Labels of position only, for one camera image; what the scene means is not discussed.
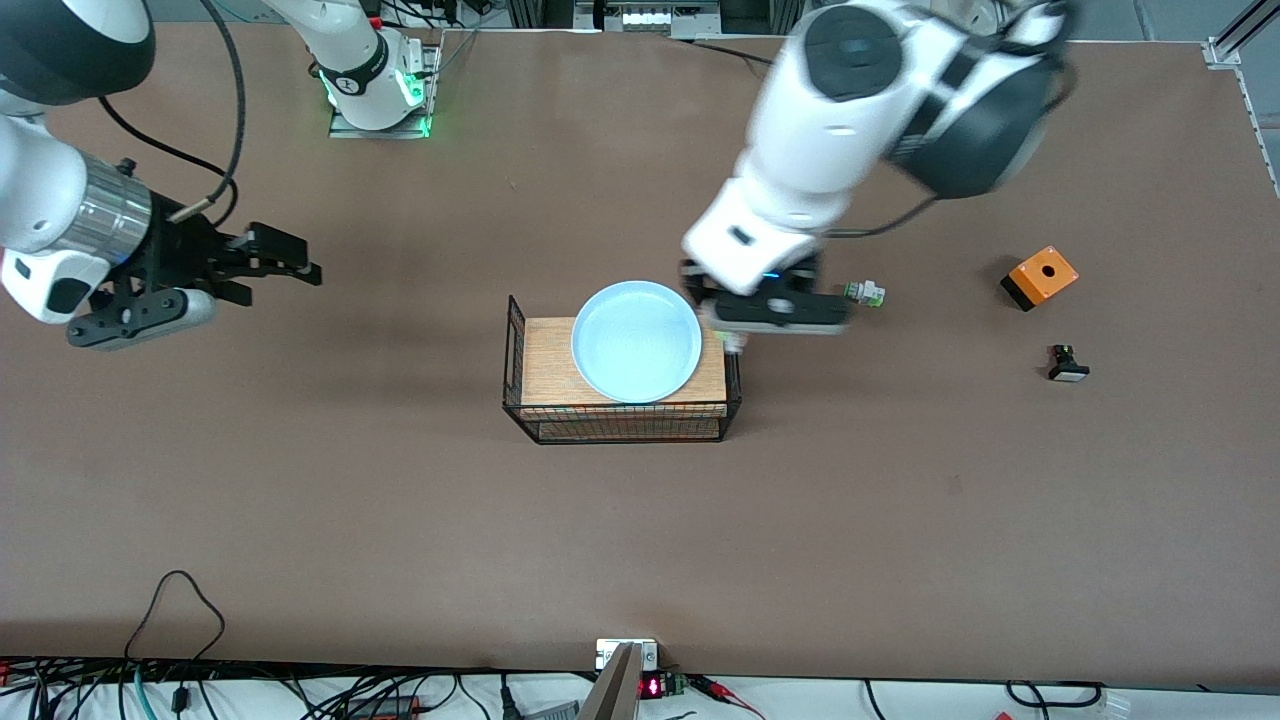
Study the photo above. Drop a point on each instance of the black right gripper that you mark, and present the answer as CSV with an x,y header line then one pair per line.
x,y
178,250

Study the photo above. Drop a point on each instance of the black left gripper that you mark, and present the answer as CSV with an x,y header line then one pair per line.
x,y
801,273

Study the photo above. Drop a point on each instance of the light blue plate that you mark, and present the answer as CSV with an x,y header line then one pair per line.
x,y
635,340

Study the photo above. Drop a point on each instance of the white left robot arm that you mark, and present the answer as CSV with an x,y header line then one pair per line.
x,y
830,110

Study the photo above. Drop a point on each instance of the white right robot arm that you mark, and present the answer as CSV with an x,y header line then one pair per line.
x,y
40,180

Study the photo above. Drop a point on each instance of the black square white button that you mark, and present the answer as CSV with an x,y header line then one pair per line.
x,y
1066,365

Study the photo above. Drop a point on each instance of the grey control unit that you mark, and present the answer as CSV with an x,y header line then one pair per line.
x,y
650,15

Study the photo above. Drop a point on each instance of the red test probe leads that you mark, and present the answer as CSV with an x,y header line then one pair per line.
x,y
725,690

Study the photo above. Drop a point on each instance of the red LED display module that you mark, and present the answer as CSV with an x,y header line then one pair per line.
x,y
655,686

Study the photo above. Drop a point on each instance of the black orange adapter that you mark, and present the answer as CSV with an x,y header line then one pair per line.
x,y
385,706

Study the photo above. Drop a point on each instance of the green push button switch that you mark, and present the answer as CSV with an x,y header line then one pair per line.
x,y
868,293

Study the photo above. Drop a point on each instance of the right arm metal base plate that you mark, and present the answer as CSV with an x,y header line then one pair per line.
x,y
432,90

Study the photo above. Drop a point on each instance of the orange button enclosure box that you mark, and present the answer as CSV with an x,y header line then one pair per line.
x,y
1042,275

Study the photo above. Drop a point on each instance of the white mounting bracket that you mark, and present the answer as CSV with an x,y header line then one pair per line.
x,y
604,652

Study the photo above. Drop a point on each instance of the silver camera pole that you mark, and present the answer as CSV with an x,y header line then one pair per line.
x,y
612,690

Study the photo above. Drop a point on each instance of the aluminium frame profile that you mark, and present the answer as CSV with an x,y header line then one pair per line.
x,y
1235,35

